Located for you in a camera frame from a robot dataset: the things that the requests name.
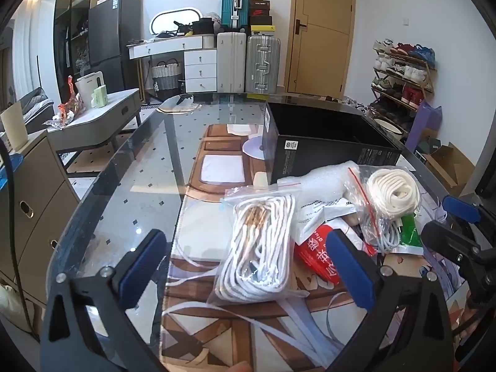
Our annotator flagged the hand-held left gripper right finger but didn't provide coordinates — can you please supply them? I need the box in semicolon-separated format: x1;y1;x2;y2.
325;229;454;372

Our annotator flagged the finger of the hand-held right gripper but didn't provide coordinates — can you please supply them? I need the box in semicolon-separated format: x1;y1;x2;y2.
420;221;489;280
442;196;496;237

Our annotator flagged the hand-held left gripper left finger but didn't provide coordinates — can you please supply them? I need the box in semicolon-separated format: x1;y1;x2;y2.
41;229;171;372

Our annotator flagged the green and white packet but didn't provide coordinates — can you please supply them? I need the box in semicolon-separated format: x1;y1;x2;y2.
397;213;425;256

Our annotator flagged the red wet wipes packet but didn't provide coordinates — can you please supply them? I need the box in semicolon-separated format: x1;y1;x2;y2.
294;223;378;287

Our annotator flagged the white printed packet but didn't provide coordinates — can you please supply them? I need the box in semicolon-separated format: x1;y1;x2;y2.
296;197;363;245

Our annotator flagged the bag of white rope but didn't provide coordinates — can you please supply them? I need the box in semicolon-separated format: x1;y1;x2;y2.
347;165;423;241

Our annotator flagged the white foam sheet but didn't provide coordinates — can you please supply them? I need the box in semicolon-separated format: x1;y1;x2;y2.
277;161;367;210

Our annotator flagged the bag of white cables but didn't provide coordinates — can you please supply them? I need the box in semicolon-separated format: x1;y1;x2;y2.
207;184;311;305

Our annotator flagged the black cardboard box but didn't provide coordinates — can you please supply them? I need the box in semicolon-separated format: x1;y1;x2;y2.
261;102;404;187

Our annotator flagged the open cardboard box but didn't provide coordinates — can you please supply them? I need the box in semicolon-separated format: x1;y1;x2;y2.
424;141;475;196

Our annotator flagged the dark green box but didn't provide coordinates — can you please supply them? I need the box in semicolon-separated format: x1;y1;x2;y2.
414;137;442;156

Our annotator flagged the purple bag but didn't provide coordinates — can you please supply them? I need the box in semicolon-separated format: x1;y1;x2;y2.
405;99;443;152

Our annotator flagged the white enamel basin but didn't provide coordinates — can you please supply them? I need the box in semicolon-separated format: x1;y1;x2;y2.
372;115;404;136

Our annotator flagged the beige cabinet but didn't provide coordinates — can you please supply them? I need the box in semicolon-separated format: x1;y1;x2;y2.
0;130;80;307

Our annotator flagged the wooden shoe rack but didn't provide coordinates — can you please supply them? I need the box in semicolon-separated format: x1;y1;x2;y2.
368;41;436;132

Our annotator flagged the white disc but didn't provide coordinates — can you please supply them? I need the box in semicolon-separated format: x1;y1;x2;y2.
242;137;268;160

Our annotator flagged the grey coffee table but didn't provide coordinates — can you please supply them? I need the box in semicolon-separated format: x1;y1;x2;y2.
46;88;142;152

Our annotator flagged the round beige floor mat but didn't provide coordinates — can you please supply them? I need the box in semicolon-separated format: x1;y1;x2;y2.
159;96;202;115

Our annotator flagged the blue plastic item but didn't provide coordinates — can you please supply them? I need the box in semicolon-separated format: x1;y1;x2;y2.
0;153;26;187

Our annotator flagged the orange snack wrapper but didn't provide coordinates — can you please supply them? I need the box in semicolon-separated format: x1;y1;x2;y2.
42;75;86;128

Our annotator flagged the beige cardboard sheet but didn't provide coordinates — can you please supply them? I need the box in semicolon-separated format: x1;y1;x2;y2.
0;101;29;152

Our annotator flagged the white kettle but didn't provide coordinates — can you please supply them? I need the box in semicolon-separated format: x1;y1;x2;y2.
75;71;104;105

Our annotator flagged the wicker basket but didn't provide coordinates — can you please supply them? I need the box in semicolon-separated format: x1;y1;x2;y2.
151;58;183;91

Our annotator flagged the striped bedding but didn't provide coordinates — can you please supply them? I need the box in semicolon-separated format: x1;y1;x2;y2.
15;87;55;125

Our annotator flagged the wooden door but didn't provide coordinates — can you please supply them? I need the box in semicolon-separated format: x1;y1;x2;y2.
285;0;356;99

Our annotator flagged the white vanity desk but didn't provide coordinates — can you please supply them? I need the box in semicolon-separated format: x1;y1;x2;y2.
128;35;218;103

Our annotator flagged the white suitcase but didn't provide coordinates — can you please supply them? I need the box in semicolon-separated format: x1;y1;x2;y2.
216;31;247;94

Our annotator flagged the silver suitcase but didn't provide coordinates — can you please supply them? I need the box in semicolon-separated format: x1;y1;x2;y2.
245;34;280;94

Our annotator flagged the black fridge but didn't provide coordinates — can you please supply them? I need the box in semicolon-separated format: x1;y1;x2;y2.
88;0;142;90

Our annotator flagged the black bag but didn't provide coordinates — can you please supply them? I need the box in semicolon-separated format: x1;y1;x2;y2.
192;17;215;35

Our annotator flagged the white curtain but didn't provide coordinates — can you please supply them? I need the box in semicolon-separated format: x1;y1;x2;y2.
11;0;59;97

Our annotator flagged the oval mirror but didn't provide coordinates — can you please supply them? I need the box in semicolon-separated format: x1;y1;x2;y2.
150;7;202;38

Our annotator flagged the stack of shoe boxes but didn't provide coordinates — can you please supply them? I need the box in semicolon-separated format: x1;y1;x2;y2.
248;0;277;35

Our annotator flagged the teal suitcase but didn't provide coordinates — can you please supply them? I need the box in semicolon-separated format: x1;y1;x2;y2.
222;0;250;32

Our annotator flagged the black cable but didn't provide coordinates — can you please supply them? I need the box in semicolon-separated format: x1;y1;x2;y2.
0;139;39;342

